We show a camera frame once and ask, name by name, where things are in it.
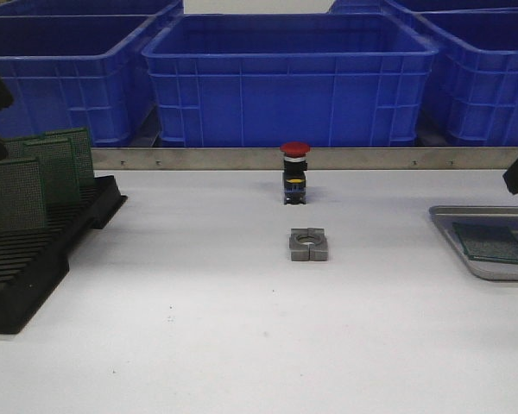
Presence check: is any right blue plastic crate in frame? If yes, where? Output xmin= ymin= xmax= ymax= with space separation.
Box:
xmin=415 ymin=11 xmax=518 ymax=147

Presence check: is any blue plastic crate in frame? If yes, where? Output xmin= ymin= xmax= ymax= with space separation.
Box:
xmin=142 ymin=14 xmax=437 ymax=147
xmin=0 ymin=15 xmax=158 ymax=147
xmin=415 ymin=11 xmax=518 ymax=147

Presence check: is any centre blue plastic crate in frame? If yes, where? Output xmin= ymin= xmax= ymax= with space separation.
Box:
xmin=142 ymin=14 xmax=437 ymax=147

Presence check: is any silver metal tray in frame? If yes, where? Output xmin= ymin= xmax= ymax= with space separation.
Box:
xmin=429 ymin=206 xmax=518 ymax=282

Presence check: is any green perforated board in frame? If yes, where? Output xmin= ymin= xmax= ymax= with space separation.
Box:
xmin=0 ymin=157 xmax=47 ymax=235
xmin=43 ymin=128 xmax=95 ymax=187
xmin=22 ymin=138 xmax=80 ymax=206

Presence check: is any red emergency stop button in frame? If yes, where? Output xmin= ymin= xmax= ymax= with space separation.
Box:
xmin=280 ymin=141 xmax=311 ymax=204

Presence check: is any black slotted board rack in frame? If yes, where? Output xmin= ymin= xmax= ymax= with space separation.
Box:
xmin=0 ymin=175 xmax=127 ymax=335

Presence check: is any steel table edge rail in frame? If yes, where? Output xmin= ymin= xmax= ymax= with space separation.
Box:
xmin=92 ymin=147 xmax=518 ymax=171

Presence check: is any far left blue crate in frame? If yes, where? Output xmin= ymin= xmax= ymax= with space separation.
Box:
xmin=0 ymin=0 xmax=184 ymax=16

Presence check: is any grey metal clamp block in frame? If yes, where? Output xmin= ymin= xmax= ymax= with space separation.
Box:
xmin=288 ymin=228 xmax=329 ymax=261

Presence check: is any left blue plastic crate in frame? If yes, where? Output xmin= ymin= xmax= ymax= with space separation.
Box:
xmin=0 ymin=15 xmax=158 ymax=147

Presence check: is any far right blue crate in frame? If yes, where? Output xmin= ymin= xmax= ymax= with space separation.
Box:
xmin=328 ymin=0 xmax=518 ymax=14

